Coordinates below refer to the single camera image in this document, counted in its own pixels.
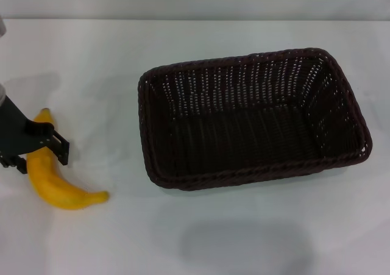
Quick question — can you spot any yellow banana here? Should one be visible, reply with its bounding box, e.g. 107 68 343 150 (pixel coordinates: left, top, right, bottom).
26 107 110 210

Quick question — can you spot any black woven plastic basket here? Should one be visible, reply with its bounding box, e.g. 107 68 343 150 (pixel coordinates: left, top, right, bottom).
137 46 374 192

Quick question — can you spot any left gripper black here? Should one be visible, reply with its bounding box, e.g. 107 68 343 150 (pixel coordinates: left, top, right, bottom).
0 96 71 175

